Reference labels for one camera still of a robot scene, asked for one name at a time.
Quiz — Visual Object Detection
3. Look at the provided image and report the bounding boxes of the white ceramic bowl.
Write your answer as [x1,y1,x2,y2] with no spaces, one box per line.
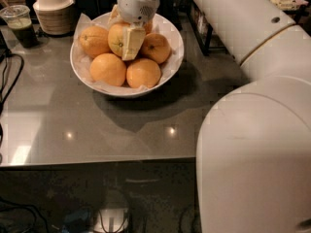
[69,10,185,99]

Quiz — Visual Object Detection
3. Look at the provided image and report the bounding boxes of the stack of paper bowls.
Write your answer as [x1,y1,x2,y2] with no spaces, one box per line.
[33,0,78,36]

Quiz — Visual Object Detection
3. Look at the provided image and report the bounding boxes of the plastic cup with green drink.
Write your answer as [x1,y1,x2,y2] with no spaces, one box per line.
[0,5,39,48]

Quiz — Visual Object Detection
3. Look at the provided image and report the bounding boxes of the orange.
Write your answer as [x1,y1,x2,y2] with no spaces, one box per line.
[89,53,126,86]
[108,22,129,56]
[144,20,153,34]
[79,26,111,58]
[140,33,171,64]
[126,58,161,88]

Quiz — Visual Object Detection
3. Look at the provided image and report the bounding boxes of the white paper bowl liner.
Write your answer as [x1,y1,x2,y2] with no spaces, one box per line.
[73,8,181,93]

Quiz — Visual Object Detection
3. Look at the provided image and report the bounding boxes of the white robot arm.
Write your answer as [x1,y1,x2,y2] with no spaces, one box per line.
[193,0,311,233]

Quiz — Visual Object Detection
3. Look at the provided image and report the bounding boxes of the black wire basket with packets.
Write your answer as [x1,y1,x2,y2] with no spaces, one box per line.
[187,0,226,55]

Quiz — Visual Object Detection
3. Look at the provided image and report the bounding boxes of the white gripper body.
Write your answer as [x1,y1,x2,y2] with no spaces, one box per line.
[117,0,160,23]

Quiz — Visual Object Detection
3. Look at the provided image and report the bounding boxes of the black canister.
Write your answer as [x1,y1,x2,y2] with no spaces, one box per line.
[157,0,175,19]

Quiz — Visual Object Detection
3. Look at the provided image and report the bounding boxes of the black cable on left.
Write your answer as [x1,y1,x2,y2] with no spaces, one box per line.
[0,46,25,165]

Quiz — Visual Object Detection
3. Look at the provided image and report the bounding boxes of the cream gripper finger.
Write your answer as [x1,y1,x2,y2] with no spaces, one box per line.
[121,25,146,61]
[108,4,123,27]

